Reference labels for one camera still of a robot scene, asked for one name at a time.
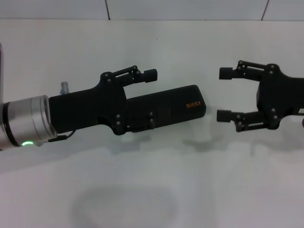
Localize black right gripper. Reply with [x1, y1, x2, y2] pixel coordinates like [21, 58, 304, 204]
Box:
[216, 60, 304, 133]

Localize clear left wrist connector plug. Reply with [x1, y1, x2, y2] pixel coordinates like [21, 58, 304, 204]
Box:
[60, 81, 70, 95]

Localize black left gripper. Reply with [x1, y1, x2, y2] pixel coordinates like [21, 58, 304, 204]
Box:
[48, 66, 158, 136]

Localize black glasses case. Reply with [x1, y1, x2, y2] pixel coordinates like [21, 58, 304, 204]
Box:
[123, 85, 207, 133]

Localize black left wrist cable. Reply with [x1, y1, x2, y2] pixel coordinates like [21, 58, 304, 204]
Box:
[35, 130, 76, 147]

